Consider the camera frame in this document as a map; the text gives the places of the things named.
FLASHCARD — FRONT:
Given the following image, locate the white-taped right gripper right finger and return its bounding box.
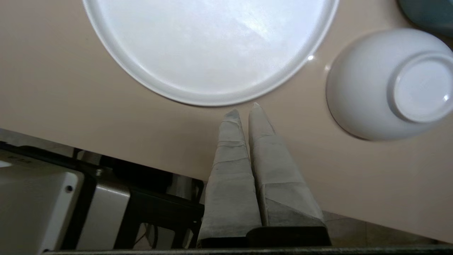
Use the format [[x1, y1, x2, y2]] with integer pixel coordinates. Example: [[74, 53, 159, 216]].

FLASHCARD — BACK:
[[247, 102, 332, 247]]

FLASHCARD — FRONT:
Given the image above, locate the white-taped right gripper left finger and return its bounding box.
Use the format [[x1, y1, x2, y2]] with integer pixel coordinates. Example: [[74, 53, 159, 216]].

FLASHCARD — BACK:
[[197, 109, 263, 248]]

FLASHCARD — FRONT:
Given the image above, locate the white round bowl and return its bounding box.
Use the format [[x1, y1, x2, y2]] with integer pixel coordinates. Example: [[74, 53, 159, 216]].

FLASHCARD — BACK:
[[326, 28, 453, 141]]

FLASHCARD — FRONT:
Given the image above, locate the silver robot base panel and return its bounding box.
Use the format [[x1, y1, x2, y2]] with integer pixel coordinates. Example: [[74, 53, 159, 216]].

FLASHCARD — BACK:
[[76, 182, 131, 251]]

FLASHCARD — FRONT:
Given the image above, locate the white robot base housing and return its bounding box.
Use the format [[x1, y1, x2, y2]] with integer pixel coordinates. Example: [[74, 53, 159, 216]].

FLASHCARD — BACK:
[[0, 149, 85, 255]]

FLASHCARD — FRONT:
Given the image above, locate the large white round tray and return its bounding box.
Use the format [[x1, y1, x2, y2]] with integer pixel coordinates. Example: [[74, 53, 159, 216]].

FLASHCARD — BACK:
[[82, 0, 339, 107]]

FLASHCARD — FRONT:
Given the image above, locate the blue-grey oblong tray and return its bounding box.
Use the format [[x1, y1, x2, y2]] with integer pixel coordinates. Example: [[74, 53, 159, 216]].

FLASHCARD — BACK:
[[397, 0, 453, 39]]

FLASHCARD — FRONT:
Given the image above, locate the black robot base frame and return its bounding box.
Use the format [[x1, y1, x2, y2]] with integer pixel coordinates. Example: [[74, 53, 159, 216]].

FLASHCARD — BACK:
[[0, 141, 206, 250]]

